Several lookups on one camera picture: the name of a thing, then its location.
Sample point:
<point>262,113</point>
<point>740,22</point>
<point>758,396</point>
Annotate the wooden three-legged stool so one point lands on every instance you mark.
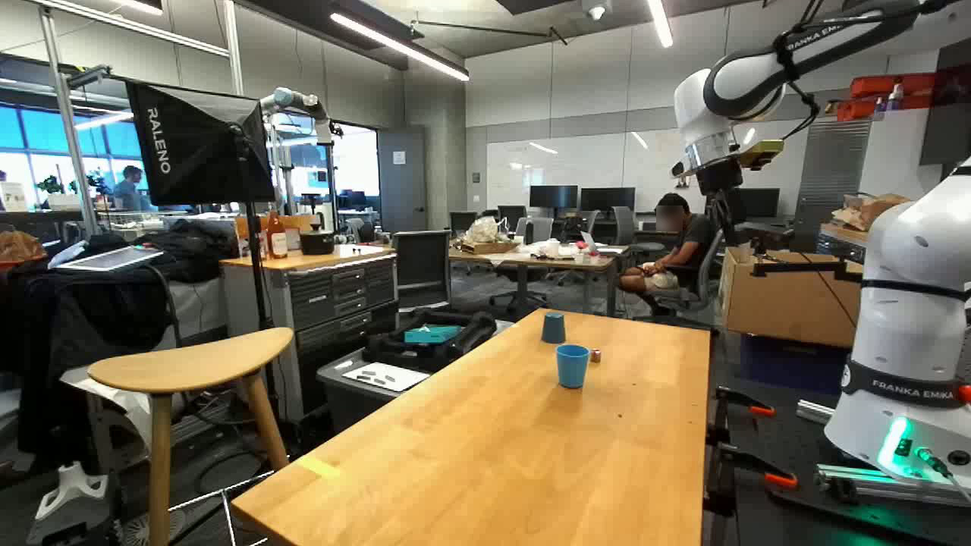
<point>192,363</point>

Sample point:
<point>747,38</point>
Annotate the black light stand pole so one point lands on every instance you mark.
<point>257,263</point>

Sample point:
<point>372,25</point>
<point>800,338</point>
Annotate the black hanging jacket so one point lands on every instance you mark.
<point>72,336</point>

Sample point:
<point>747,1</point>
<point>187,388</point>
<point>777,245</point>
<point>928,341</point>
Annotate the amber glass bottle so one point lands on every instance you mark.
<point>278,235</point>

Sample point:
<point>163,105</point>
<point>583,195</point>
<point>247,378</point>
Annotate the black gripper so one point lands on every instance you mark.
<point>720,180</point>

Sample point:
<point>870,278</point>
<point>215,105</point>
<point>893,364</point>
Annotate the wide desk monitor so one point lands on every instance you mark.
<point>758,204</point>

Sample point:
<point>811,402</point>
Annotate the grey drawer cabinet wooden top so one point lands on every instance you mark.
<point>324,299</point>

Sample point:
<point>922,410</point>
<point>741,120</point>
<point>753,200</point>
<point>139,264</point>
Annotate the grey storage box white lid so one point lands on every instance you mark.
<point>370,384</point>

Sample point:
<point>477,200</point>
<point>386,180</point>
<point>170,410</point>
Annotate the light blue plastic cup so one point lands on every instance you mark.
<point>572,364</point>

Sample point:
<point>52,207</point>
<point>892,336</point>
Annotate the dark blue upturned cup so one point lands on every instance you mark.
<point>555,329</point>

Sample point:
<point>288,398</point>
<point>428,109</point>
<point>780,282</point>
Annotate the black open bag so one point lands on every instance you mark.
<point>476,333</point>

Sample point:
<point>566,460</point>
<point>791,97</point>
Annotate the cluttered wooden work desk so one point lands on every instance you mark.
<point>532,264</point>

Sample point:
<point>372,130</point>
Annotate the standing person in background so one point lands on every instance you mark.
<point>128,189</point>

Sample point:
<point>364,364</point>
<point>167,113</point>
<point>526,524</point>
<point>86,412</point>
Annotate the dark chair back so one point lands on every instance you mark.
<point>423,264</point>

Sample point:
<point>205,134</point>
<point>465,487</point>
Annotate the black desk monitor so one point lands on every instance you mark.
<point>608,198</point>
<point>555,198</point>

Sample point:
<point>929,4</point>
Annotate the teal flat case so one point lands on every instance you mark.
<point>431,336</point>

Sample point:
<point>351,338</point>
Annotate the white plastic stand foot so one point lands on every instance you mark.
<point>72,503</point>

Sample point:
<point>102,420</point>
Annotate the blue storage bin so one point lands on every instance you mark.
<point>793,364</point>

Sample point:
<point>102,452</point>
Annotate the black softbox studio light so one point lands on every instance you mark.
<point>199,153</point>

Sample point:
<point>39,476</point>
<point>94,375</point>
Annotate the yellow wrist camera mount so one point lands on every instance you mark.
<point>759,153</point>

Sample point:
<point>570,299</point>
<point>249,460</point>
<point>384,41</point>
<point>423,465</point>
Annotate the aluminium extrusion bar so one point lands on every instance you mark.
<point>880,484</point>
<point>816,410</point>

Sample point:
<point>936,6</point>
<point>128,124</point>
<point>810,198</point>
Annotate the seated person in dark shirt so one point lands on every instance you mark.
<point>685,246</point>

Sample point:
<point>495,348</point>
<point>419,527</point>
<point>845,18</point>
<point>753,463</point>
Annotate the brown cardboard box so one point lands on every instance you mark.
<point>791,299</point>

